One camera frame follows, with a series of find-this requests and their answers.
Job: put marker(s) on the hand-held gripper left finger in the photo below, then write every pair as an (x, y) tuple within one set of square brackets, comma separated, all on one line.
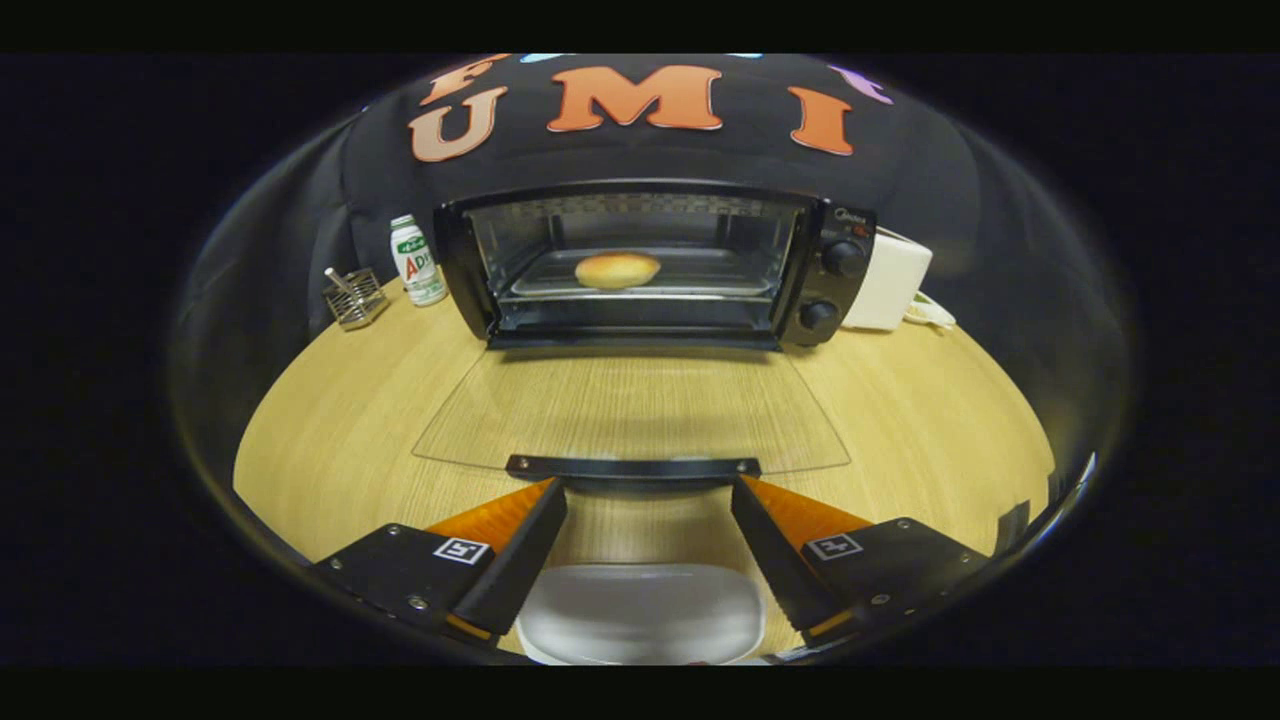
[(520, 565)]

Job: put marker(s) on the white pop-up toaster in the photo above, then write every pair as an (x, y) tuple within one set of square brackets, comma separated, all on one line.
[(885, 280)]

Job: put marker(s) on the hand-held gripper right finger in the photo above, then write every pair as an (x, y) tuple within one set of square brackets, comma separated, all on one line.
[(775, 560)]

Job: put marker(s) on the sugared doughnut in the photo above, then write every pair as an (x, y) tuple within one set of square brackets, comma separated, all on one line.
[(618, 270)]

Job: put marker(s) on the white bottle green label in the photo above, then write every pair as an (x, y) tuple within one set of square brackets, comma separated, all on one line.
[(415, 265)]

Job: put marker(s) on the white plate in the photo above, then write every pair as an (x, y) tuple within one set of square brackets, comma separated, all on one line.
[(640, 610)]

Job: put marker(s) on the black toaster oven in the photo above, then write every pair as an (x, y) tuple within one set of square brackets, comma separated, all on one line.
[(835, 290)]

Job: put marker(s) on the metal oven tray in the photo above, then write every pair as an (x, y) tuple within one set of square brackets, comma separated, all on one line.
[(720, 270)]

